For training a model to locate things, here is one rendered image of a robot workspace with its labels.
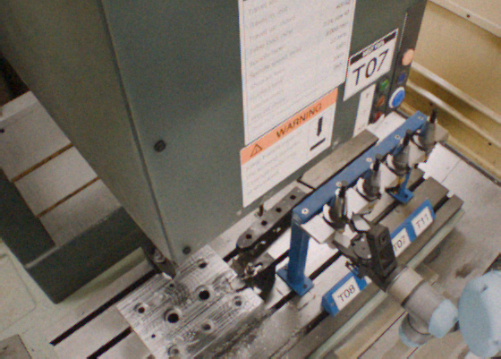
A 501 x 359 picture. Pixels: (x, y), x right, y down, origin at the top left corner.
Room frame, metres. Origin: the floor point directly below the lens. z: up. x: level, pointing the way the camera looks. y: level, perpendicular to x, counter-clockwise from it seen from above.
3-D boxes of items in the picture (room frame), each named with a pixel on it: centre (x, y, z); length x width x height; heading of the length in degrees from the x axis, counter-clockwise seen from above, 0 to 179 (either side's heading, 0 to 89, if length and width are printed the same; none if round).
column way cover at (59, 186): (0.86, 0.43, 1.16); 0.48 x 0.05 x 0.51; 130
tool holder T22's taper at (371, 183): (0.66, -0.26, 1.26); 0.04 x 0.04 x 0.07
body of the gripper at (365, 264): (0.50, -0.26, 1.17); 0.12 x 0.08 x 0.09; 40
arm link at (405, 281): (0.44, -0.31, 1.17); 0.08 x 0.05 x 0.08; 130
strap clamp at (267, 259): (0.57, 0.01, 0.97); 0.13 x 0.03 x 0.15; 130
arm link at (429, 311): (0.37, -0.36, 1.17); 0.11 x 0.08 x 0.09; 40
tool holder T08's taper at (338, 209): (0.59, -0.17, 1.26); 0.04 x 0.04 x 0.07
